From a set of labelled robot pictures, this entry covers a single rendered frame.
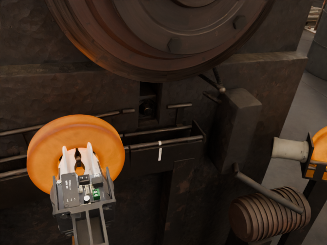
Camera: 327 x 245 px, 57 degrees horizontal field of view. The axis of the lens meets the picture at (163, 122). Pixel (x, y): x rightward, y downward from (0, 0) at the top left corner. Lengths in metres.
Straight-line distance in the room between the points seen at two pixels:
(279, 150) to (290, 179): 1.02
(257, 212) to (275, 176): 0.98
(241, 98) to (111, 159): 0.42
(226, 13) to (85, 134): 0.31
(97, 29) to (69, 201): 0.30
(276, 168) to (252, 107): 1.16
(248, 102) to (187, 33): 0.33
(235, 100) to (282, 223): 0.38
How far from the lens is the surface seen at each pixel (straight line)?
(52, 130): 0.47
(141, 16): 0.49
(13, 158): 0.78
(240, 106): 0.77
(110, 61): 0.59
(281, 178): 1.87
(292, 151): 0.88
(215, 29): 0.54
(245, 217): 0.89
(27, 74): 0.71
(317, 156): 0.90
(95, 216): 0.40
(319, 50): 3.36
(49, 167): 0.51
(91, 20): 0.54
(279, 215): 0.93
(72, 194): 0.39
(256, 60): 0.87
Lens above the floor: 1.17
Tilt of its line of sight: 34 degrees down
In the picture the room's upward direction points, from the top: 6 degrees clockwise
